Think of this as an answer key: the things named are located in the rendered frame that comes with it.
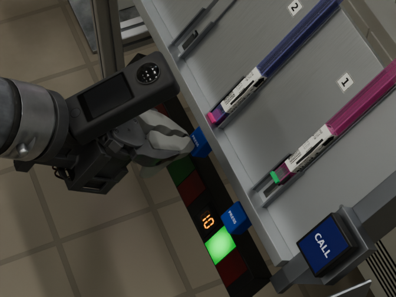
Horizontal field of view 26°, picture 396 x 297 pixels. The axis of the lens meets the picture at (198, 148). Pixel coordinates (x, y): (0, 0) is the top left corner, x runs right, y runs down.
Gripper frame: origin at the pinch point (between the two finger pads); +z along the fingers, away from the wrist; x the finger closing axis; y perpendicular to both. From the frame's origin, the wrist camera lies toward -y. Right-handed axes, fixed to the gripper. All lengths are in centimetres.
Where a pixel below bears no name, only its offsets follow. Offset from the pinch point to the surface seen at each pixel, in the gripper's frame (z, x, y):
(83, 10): 54, -87, 44
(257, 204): 0.3, 12.0, -3.5
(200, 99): 0.4, -3.0, -3.5
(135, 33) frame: 34, -49, 21
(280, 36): 1.7, -1.9, -15.3
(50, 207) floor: 38, -40, 61
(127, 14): 61, -81, 38
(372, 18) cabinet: 31.2, -14.2, -16.1
